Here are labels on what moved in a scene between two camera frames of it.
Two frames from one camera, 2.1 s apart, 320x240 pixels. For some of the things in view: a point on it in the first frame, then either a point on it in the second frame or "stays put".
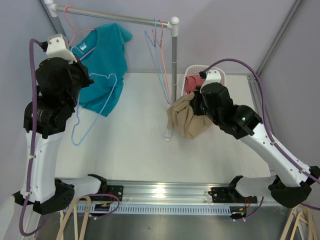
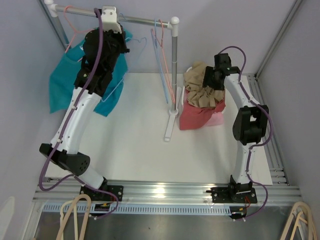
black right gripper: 195,102 to 207,80
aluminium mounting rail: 173,192 stays put
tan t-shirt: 181,117 to 197,94
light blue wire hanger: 100,114 to 105,98
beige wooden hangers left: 74,208 stays put
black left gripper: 83,69 to 121,37
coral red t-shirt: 191,81 to 191,117
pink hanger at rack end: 75,30 stays put
